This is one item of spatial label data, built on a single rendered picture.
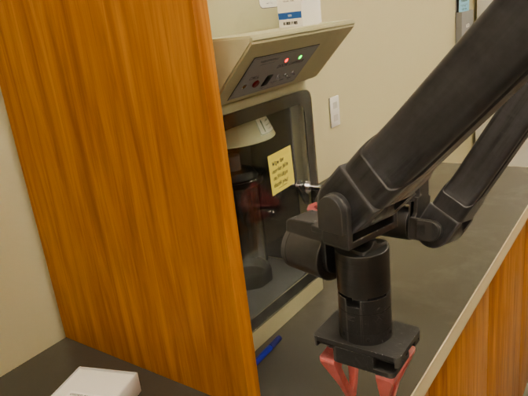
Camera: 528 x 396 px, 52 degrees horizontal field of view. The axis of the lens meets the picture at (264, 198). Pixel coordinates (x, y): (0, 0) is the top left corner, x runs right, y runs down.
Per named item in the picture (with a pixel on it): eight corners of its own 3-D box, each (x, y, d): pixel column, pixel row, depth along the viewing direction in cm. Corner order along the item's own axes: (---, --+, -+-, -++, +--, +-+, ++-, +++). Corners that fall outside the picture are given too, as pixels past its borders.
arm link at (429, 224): (438, 244, 85) (459, 236, 92) (443, 171, 84) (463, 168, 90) (370, 232, 93) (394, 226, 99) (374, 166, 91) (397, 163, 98)
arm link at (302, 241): (341, 199, 51) (397, 176, 56) (262, 180, 59) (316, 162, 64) (347, 312, 54) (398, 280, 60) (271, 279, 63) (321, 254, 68)
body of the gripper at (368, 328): (339, 320, 66) (335, 265, 64) (421, 341, 60) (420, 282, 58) (313, 349, 61) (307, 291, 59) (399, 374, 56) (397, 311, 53)
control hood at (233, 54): (197, 109, 83) (187, 42, 80) (306, 77, 107) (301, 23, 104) (258, 109, 76) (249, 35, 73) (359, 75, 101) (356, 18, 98)
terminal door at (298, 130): (237, 342, 97) (204, 120, 84) (322, 270, 120) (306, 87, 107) (240, 343, 96) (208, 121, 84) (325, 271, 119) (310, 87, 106)
